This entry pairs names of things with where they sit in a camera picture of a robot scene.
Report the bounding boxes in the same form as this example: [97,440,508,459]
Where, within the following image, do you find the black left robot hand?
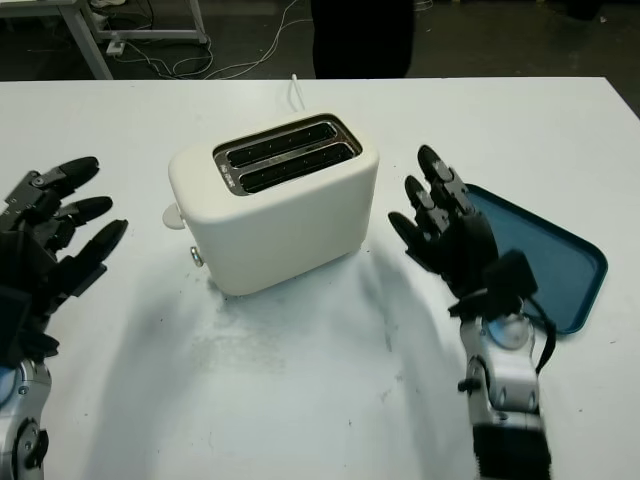
[0,156,130,315]

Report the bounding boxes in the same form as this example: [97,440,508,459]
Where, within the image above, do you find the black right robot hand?
[388,144,501,302]

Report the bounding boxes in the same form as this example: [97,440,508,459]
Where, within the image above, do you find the white toaster lever knob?
[160,202,186,231]

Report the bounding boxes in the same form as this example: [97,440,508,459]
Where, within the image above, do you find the white two-slot toaster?
[167,110,381,297]

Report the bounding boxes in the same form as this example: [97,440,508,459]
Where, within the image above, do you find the person in black trousers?
[309,0,415,79]

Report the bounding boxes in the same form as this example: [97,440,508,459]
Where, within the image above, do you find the blue plastic tray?
[462,183,610,335]

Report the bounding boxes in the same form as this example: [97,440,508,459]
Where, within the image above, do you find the white metal table leg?
[0,0,114,81]

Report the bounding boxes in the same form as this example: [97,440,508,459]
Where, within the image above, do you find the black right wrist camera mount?
[482,249,540,317]

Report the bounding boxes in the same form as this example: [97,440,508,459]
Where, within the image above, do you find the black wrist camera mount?
[0,287,61,374]
[482,249,540,317]

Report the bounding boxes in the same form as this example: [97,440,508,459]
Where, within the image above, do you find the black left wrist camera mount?
[0,287,61,374]

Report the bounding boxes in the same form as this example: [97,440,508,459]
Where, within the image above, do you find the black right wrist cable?
[519,294,558,375]

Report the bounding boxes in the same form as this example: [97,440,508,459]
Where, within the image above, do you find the white toaster power cord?
[287,73,307,112]

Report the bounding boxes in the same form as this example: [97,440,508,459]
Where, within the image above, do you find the white metal rack frame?
[92,0,210,47]

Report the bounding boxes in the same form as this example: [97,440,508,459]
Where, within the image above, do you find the white floor cables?
[122,0,316,80]

